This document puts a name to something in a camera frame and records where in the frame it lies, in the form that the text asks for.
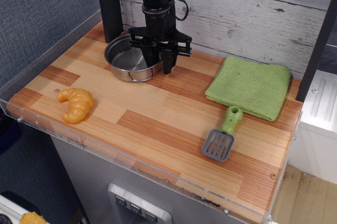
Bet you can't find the grey metal cabinet front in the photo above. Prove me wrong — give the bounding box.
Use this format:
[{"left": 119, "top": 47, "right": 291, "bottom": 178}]
[{"left": 52, "top": 137, "right": 265, "bottom": 223}]

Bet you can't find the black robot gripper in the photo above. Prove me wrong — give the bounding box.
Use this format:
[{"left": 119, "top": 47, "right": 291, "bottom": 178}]
[{"left": 128, "top": 13, "right": 192, "bottom": 74}]

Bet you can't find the orange plastic croissant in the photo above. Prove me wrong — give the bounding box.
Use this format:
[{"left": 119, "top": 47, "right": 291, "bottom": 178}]
[{"left": 57, "top": 88, "right": 94, "bottom": 124}]

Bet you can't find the small stainless steel pot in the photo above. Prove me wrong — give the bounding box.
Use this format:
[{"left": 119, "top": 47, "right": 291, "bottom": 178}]
[{"left": 104, "top": 34, "right": 163, "bottom": 83}]

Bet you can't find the white cabinet at right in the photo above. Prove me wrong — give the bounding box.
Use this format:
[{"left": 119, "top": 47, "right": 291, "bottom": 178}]
[{"left": 288, "top": 70, "right": 336, "bottom": 184}]

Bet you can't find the dark grey right post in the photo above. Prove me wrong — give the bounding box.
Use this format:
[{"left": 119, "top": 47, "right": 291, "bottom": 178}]
[{"left": 296, "top": 0, "right": 336, "bottom": 102}]

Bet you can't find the green grey toy spatula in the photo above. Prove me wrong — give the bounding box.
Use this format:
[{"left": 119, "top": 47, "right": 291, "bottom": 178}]
[{"left": 202, "top": 106, "right": 243, "bottom": 162}]

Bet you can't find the dark grey post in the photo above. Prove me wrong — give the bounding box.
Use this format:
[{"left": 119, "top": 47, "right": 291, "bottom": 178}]
[
  {"left": 99, "top": 0, "right": 123, "bottom": 43},
  {"left": 296, "top": 0, "right": 336, "bottom": 102}
]

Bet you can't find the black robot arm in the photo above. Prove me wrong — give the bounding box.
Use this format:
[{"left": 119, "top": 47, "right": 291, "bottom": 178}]
[{"left": 128, "top": 0, "right": 192, "bottom": 75}]

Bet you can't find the dark grey left post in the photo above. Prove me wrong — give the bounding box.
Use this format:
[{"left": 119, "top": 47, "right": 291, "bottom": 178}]
[{"left": 99, "top": 0, "right": 123, "bottom": 43}]

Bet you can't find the clear acrylic table guard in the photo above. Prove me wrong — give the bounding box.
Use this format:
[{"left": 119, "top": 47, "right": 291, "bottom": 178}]
[{"left": 1, "top": 22, "right": 302, "bottom": 223}]

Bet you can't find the silver dispenser button panel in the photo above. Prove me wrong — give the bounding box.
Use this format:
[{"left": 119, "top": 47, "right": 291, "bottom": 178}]
[{"left": 107, "top": 183, "right": 173, "bottom": 223}]

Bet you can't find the yellow object bottom left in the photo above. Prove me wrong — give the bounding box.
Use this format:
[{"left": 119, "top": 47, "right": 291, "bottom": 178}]
[{"left": 19, "top": 212, "right": 46, "bottom": 224}]

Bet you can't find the green folded cloth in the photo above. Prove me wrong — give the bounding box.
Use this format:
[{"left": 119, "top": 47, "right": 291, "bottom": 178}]
[{"left": 205, "top": 56, "right": 291, "bottom": 122}]

